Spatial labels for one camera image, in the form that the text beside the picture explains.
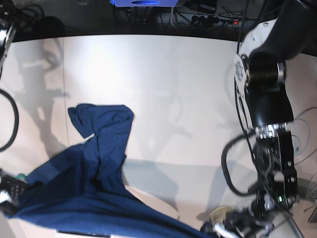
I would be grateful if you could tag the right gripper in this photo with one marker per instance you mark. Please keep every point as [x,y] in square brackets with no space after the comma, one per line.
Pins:
[10,191]

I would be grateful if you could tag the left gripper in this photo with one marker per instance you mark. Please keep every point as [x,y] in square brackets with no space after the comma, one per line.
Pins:
[238,224]

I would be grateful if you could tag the blue t-shirt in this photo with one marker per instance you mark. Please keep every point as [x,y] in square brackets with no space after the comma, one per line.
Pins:
[81,189]

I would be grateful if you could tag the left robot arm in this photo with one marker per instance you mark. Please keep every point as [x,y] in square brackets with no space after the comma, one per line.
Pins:
[260,94]

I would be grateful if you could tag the green tape roll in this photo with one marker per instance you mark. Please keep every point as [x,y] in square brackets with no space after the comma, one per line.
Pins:
[21,177]

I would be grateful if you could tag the clear glass jar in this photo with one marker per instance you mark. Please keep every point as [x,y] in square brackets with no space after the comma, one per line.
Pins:
[218,214]

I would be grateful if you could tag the black power strip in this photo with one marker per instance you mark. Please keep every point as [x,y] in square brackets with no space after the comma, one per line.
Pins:
[210,20]

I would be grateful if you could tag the blue box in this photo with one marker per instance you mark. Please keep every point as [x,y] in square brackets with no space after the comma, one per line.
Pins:
[144,3]

